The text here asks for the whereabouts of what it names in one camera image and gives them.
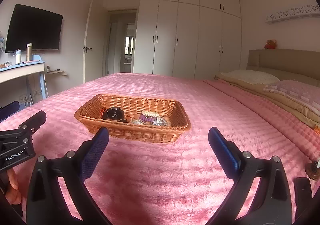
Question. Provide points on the white bedroom door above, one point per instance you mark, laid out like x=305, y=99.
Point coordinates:
x=95, y=41

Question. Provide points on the black wrist watch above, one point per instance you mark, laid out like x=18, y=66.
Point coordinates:
x=114, y=113

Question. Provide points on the cream dotted pillow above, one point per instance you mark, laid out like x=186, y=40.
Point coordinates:
x=251, y=76

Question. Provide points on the white bottle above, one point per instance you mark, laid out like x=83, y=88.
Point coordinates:
x=18, y=57

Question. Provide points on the red plush toy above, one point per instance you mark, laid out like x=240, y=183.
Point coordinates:
x=270, y=44

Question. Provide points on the white decorative wall shelf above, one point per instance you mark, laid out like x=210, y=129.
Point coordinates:
x=294, y=13

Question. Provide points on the beige bed sheet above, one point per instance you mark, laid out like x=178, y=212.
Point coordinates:
x=304, y=114

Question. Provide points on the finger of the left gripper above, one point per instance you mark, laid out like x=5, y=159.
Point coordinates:
x=32, y=124
x=9, y=109

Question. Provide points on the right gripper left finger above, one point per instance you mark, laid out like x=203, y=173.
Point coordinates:
x=45, y=201

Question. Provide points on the small wall shelf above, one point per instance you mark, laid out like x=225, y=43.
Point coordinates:
x=58, y=71

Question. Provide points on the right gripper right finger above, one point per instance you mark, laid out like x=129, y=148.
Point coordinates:
x=272, y=200

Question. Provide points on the left hand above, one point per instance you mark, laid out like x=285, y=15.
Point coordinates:
x=13, y=195

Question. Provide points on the pink patterned pillow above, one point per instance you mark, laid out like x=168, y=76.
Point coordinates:
x=302, y=93

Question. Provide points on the brown wicker basket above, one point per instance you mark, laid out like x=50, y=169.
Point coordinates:
x=172, y=111

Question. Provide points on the beige bed headboard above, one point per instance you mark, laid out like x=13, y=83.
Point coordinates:
x=300, y=62

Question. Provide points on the white and blue desk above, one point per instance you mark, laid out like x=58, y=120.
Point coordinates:
x=24, y=69

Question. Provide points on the black wall television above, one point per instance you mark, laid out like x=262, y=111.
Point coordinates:
x=39, y=27

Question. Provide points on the white wardrobe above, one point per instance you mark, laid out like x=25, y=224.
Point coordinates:
x=193, y=39

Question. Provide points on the metal thermos bottle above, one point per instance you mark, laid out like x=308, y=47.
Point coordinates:
x=29, y=52

